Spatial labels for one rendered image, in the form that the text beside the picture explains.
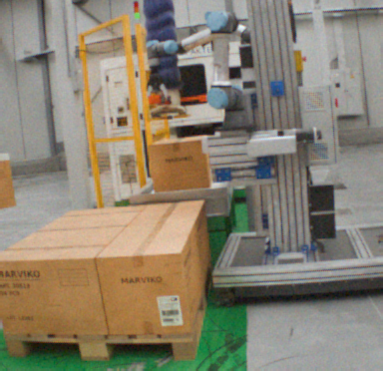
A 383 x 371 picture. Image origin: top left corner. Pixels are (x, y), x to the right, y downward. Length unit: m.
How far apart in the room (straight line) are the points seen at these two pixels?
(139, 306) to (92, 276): 0.26
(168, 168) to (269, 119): 0.89
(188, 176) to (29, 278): 1.48
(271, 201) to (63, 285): 1.34
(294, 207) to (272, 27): 1.10
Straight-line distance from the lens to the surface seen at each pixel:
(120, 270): 2.09
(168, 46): 2.68
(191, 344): 2.18
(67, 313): 2.27
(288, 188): 2.78
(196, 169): 3.24
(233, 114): 2.57
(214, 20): 2.48
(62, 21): 4.27
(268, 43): 2.77
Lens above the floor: 1.12
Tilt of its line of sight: 8 degrees down
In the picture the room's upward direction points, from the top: 6 degrees counter-clockwise
